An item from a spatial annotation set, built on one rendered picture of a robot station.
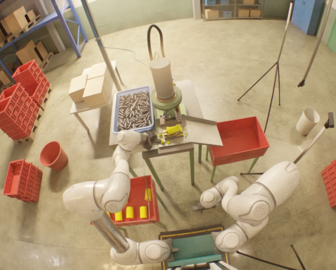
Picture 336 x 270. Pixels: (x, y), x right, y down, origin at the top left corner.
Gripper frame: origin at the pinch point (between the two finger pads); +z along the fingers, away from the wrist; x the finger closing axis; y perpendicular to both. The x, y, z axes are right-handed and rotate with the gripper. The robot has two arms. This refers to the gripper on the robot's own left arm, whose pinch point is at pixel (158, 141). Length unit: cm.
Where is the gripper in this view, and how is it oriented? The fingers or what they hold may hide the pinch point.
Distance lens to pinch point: 148.8
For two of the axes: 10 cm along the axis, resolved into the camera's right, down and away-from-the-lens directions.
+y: -5.2, -6.7, 5.3
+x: -5.6, 7.4, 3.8
